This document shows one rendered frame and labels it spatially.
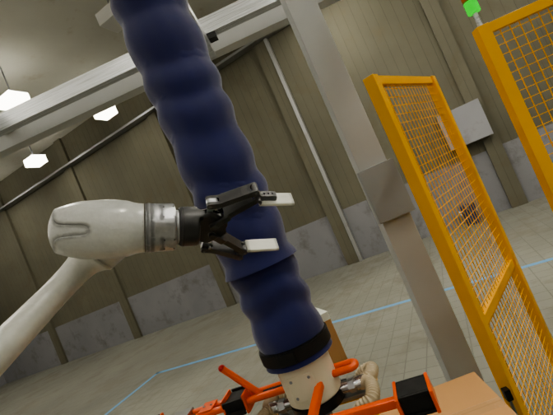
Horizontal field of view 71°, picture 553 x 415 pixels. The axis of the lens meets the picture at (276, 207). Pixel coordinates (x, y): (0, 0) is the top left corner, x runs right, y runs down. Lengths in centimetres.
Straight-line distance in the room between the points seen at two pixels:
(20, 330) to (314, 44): 195
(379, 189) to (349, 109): 47
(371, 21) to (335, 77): 756
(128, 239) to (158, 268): 1172
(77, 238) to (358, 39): 927
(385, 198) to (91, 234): 168
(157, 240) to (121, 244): 6
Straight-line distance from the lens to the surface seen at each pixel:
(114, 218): 71
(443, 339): 238
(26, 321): 85
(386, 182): 215
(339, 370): 125
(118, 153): 1277
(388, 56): 955
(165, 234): 71
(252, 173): 116
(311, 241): 990
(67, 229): 72
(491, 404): 146
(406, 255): 223
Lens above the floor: 171
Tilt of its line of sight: 2 degrees up
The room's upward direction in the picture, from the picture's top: 23 degrees counter-clockwise
